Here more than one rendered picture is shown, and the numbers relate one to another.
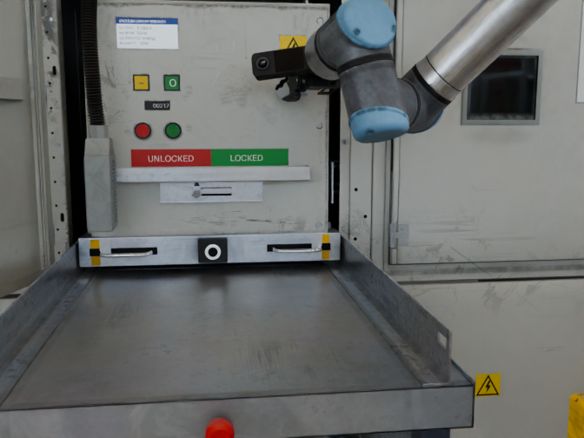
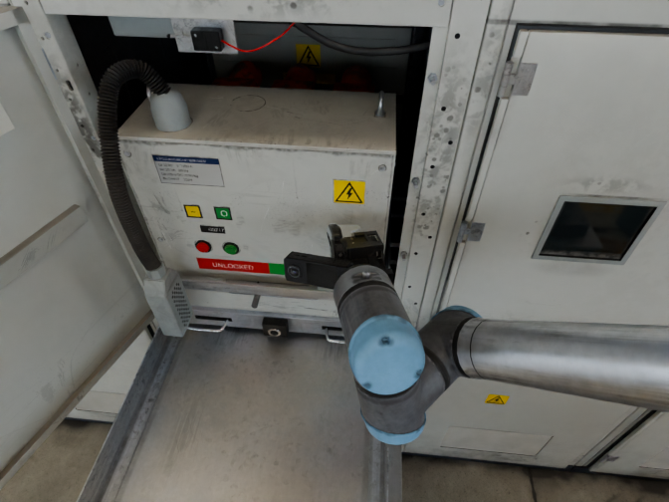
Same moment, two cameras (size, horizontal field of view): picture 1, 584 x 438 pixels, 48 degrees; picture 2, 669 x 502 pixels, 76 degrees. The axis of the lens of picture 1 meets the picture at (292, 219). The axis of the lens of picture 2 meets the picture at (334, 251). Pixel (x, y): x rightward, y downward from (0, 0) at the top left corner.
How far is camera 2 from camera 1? 0.98 m
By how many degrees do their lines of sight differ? 38
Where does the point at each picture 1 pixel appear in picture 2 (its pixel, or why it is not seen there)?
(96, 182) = (160, 312)
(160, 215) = (231, 298)
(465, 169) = (523, 289)
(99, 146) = (156, 288)
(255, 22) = (306, 165)
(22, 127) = (98, 233)
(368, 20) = (385, 371)
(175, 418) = not seen: outside the picture
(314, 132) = not seen: hidden behind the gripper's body
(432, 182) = (485, 295)
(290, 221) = not seen: hidden behind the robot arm
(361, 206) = (412, 297)
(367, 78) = (377, 409)
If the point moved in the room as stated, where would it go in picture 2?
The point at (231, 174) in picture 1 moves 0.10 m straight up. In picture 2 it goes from (285, 293) to (281, 261)
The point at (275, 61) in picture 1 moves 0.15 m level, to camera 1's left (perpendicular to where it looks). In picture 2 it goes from (307, 272) to (219, 257)
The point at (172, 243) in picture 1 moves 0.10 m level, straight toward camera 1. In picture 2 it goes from (243, 317) to (234, 353)
